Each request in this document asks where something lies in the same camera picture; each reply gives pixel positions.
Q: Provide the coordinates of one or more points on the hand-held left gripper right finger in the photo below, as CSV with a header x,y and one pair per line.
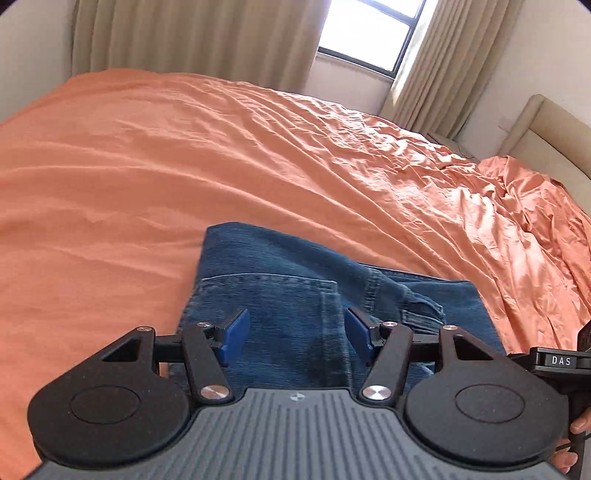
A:
x,y
360,333

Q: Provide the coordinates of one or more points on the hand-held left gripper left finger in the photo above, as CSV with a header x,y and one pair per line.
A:
x,y
234,337

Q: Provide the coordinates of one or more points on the blue denim pants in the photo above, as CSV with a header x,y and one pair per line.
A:
x,y
300,304

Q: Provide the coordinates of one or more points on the person's right hand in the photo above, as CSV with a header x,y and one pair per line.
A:
x,y
581,422

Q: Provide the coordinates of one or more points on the crumpled orange duvet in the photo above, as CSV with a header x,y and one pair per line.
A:
x,y
545,207

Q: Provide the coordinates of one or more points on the orange bed sheet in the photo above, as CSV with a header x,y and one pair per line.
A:
x,y
161,161

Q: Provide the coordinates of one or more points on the beige nightstand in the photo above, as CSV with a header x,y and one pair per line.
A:
x,y
450,143

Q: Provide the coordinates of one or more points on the beige padded headboard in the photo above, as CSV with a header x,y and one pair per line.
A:
x,y
549,129

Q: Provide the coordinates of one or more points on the narrow beige curtain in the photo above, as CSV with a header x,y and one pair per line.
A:
x,y
448,64

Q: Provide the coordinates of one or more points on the dark framed window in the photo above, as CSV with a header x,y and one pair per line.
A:
x,y
374,32

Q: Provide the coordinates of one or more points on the wide beige curtain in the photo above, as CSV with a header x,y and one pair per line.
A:
x,y
198,37

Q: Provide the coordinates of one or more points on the white wall socket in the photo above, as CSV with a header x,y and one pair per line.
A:
x,y
504,123

